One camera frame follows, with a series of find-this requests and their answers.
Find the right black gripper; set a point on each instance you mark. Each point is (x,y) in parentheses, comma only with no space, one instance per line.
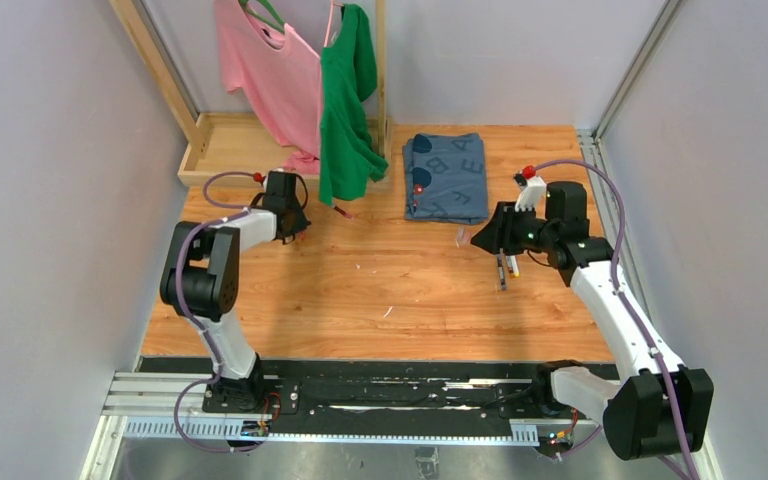
(508,229)

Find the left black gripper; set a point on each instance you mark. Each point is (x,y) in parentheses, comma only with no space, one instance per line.
(295,220)

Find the pink t-shirt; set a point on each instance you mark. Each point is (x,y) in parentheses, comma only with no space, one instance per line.
(281,77)

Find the purple pen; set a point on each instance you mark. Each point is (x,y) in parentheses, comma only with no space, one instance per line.
(502,270)

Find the folded blue t-shirt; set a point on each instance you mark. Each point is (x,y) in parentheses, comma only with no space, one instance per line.
(446,179)

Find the green t-shirt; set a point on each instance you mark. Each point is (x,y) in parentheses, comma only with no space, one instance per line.
(348,161)

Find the aluminium frame rail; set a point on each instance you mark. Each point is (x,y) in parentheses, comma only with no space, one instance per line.
(139,436)

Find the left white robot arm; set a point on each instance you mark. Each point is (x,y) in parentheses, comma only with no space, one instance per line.
(201,277)

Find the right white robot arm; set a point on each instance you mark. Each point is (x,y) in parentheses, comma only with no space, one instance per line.
(660,406)

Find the green clothes hanger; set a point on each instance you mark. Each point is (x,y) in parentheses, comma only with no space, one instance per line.
(265,12)

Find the wooden clothes rack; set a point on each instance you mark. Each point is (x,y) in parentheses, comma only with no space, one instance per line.
(219,142)

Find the clear pen cap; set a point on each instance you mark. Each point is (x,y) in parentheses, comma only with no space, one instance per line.
(462,238)

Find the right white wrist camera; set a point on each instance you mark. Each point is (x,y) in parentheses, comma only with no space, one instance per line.
(532,189)

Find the white pen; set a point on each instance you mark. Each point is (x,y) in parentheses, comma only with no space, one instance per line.
(513,266)

